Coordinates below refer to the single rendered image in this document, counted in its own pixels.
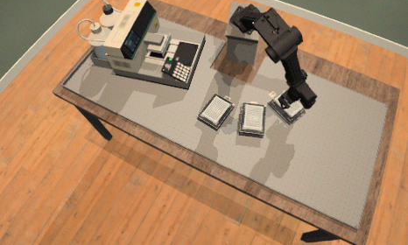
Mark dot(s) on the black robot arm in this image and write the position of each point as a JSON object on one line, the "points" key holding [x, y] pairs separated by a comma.
{"points": [[279, 43]]}

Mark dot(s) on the white well plate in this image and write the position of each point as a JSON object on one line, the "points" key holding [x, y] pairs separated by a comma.
{"points": [[294, 109], [215, 109], [252, 117]]}

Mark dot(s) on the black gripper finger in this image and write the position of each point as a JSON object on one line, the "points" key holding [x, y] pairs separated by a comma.
{"points": [[286, 106]]}

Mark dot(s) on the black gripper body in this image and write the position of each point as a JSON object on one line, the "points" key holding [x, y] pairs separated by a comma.
{"points": [[284, 98]]}

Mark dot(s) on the white bottle with black cap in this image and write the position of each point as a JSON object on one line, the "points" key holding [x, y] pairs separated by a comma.
{"points": [[109, 17]]}

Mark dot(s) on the dark grey l-shaped raised edge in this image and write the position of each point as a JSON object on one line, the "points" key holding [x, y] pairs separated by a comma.
{"points": [[81, 95]]}

